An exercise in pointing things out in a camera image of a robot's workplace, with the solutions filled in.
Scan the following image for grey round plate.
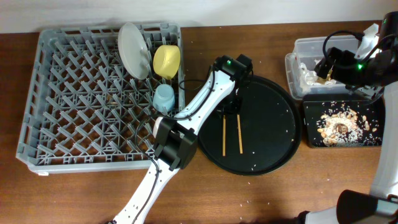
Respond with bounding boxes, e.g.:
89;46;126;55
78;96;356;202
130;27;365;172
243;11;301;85
118;22;150;80

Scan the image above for wooden chopstick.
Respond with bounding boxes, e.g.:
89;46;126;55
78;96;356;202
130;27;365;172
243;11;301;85
222;115;226;157
236;114;243;154

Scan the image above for round black serving tray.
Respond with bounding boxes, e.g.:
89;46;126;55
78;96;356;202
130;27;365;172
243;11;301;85
198;76;302;175

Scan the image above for clear plastic bin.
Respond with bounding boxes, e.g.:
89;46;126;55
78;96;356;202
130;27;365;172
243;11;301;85
285;35;361;100

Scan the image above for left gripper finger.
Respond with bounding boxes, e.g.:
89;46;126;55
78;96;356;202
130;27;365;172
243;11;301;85
217;96;231;115
232;94;243;114

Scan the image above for nut shell food scraps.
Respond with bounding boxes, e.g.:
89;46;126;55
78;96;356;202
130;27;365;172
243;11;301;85
315;103;382;147

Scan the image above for white paper napkin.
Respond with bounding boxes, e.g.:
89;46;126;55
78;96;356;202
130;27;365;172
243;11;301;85
299;62;337;95

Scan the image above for black rectangular tray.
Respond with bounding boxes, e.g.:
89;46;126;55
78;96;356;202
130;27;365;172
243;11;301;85
302;94;385;147

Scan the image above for blue plastic cup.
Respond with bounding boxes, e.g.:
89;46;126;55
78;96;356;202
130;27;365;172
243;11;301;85
152;84;175;114

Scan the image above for pink plastic cup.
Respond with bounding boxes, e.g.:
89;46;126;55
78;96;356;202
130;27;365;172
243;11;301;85
152;117;163;137

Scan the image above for grey plastic dishwasher rack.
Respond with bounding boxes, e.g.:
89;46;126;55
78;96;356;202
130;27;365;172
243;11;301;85
16;22;188;174

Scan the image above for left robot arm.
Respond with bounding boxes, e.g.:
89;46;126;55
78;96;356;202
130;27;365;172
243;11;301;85
112;54;253;224

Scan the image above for gold foil wrapper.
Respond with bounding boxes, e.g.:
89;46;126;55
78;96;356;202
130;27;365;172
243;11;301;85
315;64;333;85

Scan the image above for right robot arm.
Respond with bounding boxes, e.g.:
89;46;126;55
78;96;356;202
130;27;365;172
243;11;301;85
285;12;397;224

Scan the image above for yellow plastic bowl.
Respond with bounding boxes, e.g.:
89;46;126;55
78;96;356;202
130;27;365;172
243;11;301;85
153;45;181;80

